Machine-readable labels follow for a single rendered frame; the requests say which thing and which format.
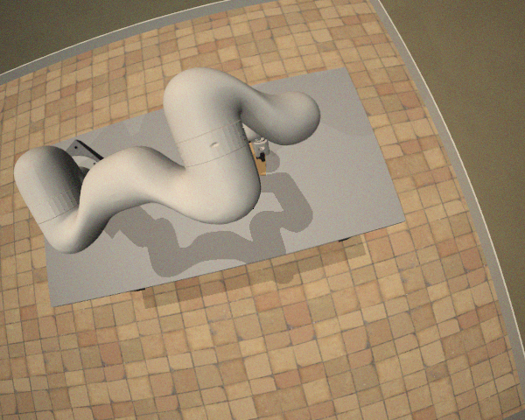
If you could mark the orange mat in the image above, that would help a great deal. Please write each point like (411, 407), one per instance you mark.
(261, 166)

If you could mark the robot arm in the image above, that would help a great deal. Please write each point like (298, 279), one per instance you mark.
(218, 184)

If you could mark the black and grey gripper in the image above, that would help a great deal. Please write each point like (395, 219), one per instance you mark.
(261, 148)

